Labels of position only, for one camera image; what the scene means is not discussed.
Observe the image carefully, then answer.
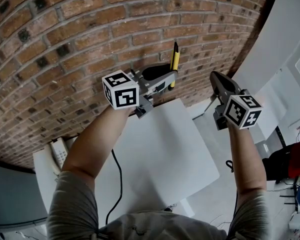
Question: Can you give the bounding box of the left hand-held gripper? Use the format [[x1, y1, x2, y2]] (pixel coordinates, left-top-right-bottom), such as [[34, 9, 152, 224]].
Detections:
[[101, 63, 179, 120]]

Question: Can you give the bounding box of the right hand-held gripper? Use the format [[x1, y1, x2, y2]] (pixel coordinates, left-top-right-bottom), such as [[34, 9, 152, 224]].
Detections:
[[209, 70, 264, 131]]

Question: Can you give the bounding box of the person's left forearm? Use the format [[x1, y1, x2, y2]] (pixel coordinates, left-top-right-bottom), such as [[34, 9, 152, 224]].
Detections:
[[61, 106, 136, 182]]

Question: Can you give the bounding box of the person's right forearm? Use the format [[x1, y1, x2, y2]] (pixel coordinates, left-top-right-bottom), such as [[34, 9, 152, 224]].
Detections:
[[226, 123, 268, 196]]

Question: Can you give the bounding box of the white cabinet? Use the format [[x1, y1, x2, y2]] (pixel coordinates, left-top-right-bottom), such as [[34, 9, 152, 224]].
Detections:
[[192, 0, 300, 145]]

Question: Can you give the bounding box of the white desk with drawers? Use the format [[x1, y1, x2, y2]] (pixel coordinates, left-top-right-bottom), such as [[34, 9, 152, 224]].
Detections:
[[32, 97, 221, 226]]

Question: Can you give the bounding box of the person's grey t-shirt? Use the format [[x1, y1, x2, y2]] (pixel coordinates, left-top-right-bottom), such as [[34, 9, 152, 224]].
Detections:
[[46, 170, 271, 240]]

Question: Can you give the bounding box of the grey counter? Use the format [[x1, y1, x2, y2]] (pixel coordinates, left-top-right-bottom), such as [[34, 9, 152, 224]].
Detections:
[[0, 162, 50, 226]]

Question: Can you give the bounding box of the right hand-held gripper black cable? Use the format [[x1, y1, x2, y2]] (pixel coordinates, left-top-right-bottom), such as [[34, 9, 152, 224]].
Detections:
[[225, 159, 239, 219]]

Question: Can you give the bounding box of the hand-held gripper black cable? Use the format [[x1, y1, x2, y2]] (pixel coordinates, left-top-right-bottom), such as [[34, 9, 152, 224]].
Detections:
[[104, 148, 123, 226], [225, 159, 239, 219]]

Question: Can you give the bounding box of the left hand-held gripper black cable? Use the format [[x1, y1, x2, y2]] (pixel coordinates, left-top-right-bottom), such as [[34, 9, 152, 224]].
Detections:
[[104, 148, 123, 226]]

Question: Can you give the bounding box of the white corded telephone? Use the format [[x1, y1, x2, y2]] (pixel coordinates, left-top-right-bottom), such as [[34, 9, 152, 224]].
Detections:
[[48, 136, 70, 176]]

